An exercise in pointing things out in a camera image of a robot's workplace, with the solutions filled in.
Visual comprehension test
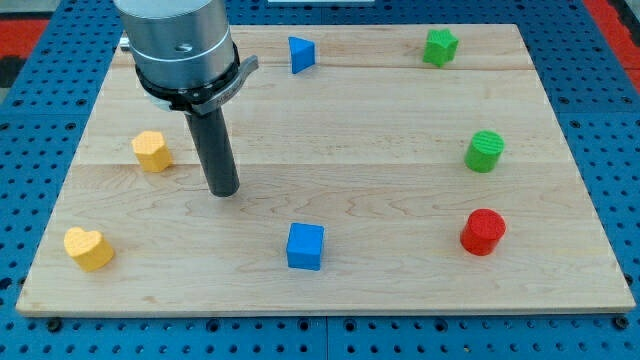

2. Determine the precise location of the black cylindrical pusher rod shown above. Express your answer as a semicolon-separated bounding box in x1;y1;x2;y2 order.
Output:
186;109;240;197

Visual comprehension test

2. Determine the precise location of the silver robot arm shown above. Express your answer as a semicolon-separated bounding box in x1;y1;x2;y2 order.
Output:
114;0;259;197

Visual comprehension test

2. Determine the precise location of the yellow hexagon block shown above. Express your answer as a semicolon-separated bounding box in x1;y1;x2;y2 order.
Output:
131;130;173;173

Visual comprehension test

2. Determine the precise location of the yellow heart block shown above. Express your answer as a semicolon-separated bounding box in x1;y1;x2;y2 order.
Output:
63;227;115;272

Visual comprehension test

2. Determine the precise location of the blue triangle block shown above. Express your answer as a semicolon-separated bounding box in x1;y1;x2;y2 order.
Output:
288;36;316;74

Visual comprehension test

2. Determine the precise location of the blue cube block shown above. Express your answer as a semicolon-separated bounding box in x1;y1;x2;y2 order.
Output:
286;223;324;271

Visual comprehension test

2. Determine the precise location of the wooden board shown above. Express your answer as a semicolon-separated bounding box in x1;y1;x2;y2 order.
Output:
16;24;635;318

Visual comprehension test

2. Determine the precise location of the green star block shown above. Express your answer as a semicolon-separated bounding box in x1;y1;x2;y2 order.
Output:
423;28;459;67

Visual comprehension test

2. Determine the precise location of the green cylinder block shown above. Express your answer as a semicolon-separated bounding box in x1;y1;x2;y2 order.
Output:
464;130;505;173

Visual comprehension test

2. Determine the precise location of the red cylinder block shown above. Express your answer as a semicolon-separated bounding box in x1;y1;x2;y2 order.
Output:
460;208;507;256

